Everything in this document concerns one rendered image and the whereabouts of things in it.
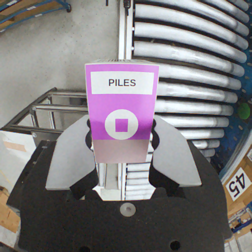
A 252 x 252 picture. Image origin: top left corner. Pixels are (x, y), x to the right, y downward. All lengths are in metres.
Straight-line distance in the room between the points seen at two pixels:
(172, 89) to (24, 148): 0.72
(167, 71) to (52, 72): 1.08
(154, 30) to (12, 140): 0.77
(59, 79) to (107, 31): 0.60
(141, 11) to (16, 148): 0.81
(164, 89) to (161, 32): 0.19
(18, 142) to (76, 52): 0.85
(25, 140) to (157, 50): 0.66
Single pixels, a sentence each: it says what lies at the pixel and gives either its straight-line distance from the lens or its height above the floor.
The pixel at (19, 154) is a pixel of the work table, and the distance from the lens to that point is 0.81.
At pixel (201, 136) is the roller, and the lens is 0.63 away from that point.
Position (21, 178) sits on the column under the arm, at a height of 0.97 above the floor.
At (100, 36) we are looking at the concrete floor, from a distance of 1.18.
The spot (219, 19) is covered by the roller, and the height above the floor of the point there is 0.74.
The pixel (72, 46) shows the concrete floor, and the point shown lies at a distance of 1.23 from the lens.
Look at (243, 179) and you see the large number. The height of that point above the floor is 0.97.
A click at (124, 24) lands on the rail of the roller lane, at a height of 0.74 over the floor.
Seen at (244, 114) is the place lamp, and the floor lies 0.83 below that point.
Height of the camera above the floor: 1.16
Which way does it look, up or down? 58 degrees down
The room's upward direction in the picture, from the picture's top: 176 degrees clockwise
